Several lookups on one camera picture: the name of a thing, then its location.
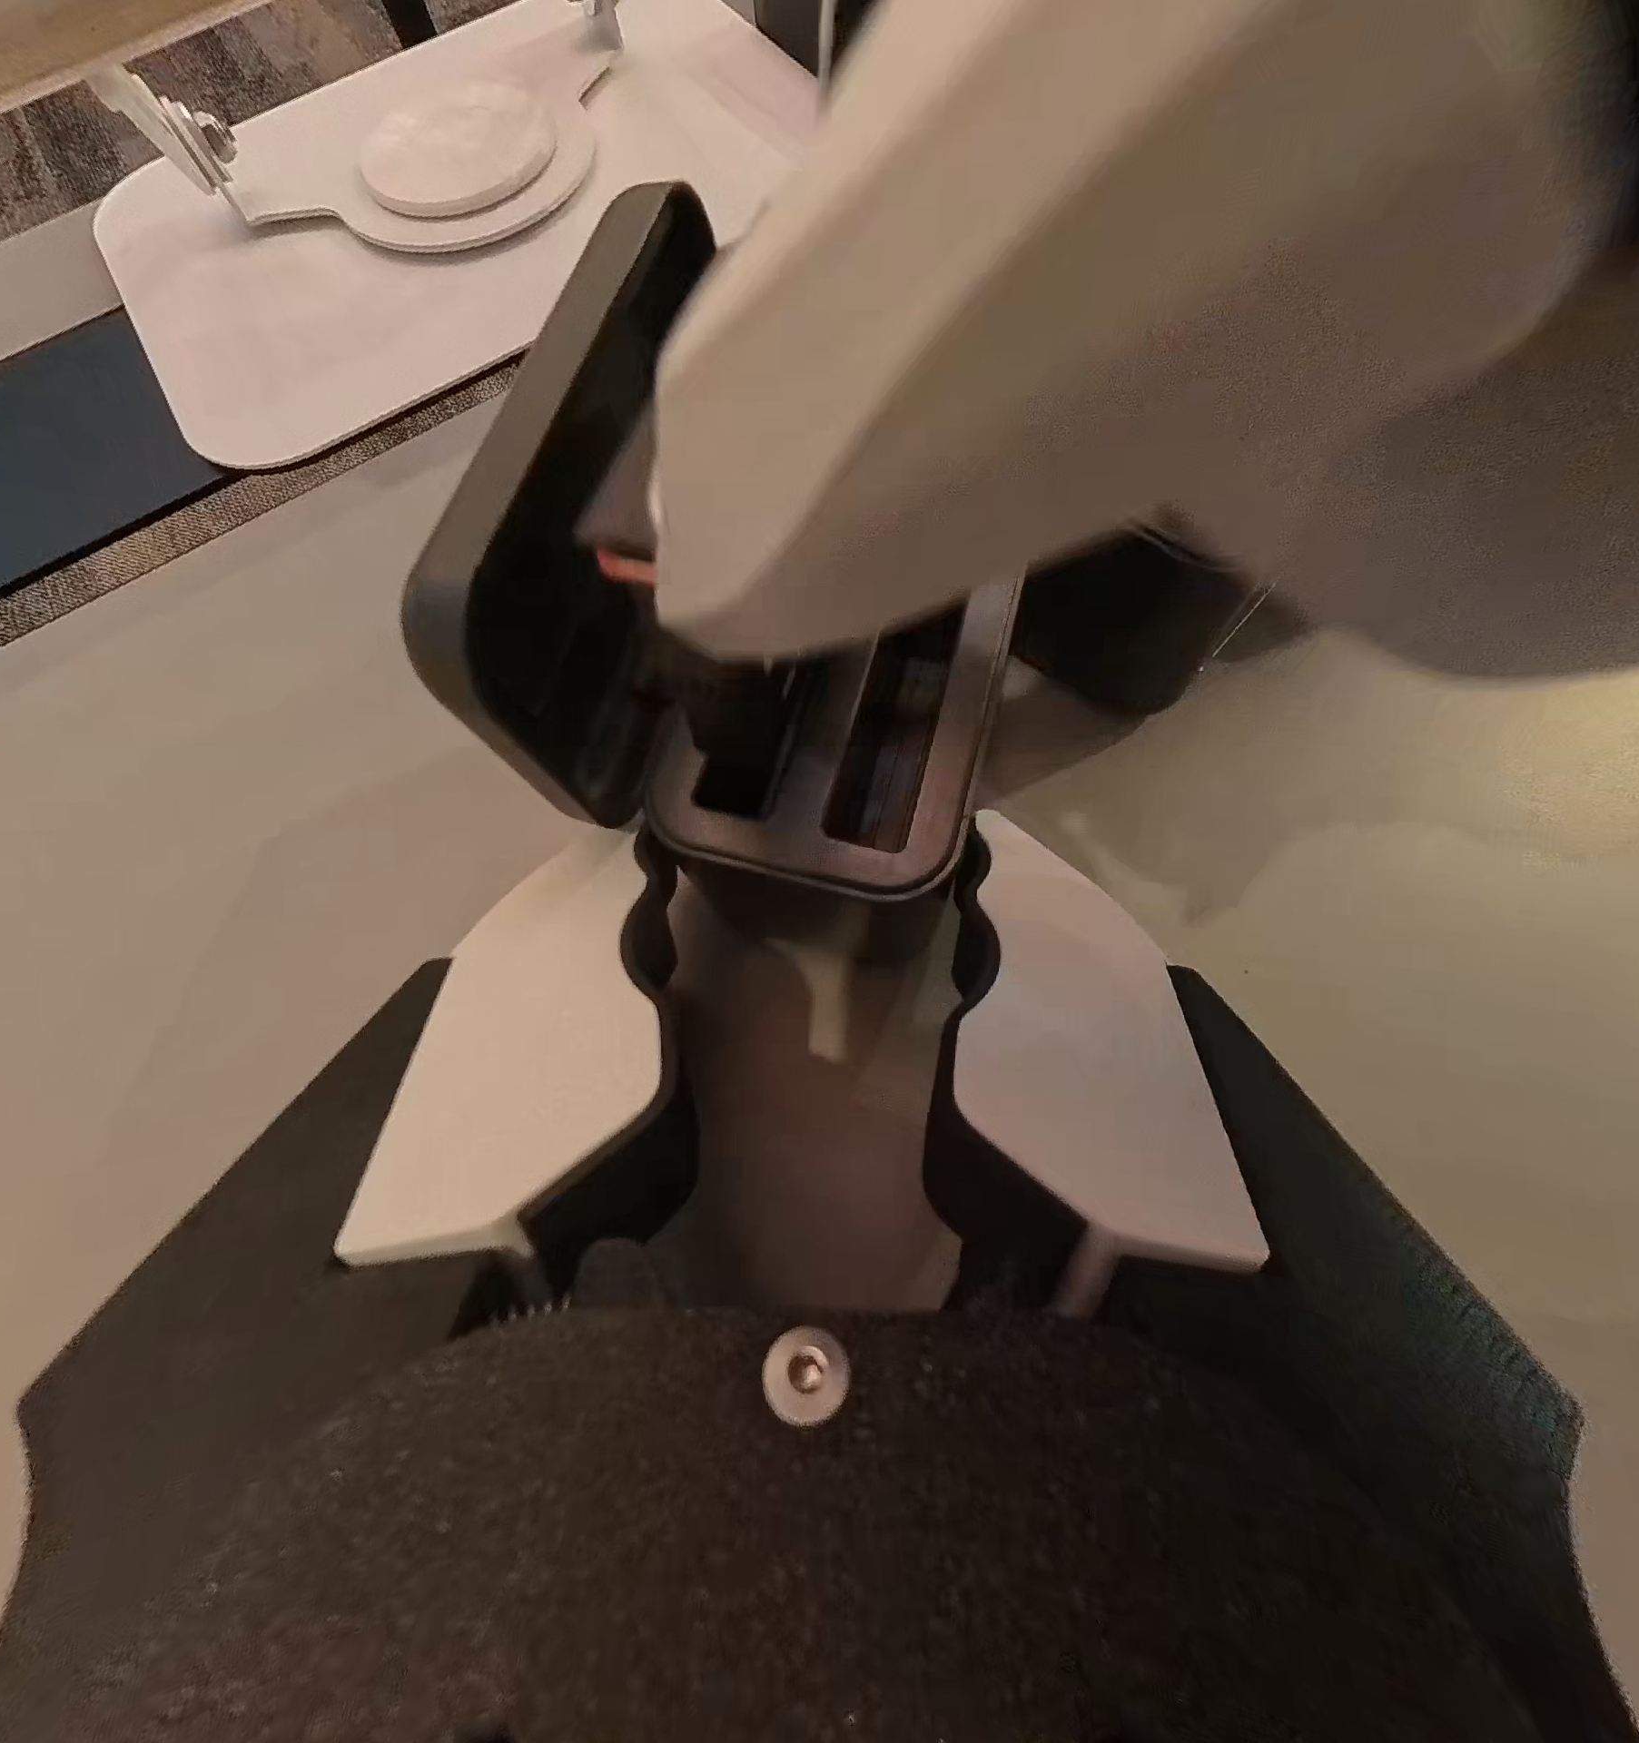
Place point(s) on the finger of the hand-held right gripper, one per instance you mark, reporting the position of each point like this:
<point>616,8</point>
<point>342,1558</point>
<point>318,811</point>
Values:
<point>1039,272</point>

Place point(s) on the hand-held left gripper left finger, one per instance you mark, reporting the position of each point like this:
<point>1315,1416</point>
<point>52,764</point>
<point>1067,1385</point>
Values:
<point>519,1074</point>

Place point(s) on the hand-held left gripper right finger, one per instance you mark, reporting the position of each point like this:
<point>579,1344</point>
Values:
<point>1102,1074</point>

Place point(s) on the black battery charger case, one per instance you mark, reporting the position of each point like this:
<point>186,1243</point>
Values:
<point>491,584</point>

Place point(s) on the black battery with orange edge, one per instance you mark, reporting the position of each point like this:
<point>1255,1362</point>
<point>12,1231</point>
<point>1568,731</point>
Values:
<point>626,558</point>

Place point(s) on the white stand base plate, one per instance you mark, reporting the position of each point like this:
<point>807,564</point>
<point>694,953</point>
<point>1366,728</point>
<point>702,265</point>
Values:
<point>291,339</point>

